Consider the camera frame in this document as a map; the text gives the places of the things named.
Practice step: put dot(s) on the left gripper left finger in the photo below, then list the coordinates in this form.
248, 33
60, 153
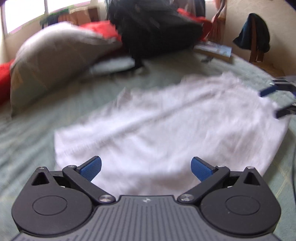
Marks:
80, 178

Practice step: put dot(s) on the red quilt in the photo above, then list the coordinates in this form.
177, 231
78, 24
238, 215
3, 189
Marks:
101, 29

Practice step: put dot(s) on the items on window sill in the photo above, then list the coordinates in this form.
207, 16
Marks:
77, 16

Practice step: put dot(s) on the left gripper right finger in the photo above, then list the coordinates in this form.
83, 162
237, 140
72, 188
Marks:
210, 178

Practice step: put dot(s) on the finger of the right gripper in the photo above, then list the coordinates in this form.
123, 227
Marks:
287, 110
268, 91

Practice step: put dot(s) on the black backpack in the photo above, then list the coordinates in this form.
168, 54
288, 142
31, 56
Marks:
147, 29

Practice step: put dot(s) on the green plaid bed blanket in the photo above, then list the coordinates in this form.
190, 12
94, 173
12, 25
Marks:
27, 138

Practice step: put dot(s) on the paperback book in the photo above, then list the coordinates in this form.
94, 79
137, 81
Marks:
214, 50

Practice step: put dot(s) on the white printed long-sleeve shirt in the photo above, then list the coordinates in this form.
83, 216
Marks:
147, 138

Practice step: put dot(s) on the clothes rack with garments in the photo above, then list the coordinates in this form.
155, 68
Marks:
195, 7

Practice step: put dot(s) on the grey green pillow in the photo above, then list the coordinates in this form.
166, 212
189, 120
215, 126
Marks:
50, 58

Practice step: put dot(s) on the right orange curtain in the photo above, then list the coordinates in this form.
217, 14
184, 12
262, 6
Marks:
218, 21

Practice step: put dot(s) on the wooden chair with dark garment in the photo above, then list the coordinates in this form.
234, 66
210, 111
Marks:
255, 37

